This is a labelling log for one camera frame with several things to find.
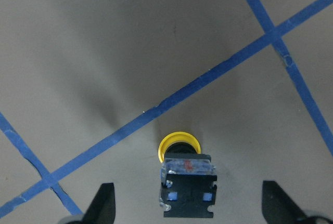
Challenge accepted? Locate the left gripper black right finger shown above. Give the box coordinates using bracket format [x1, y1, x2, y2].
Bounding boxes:
[262, 180, 311, 223]

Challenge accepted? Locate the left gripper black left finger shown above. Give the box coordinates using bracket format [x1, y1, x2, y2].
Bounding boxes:
[81, 183, 116, 224]

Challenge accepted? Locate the yellow push button switch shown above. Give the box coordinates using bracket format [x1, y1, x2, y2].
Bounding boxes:
[158, 131, 217, 218]

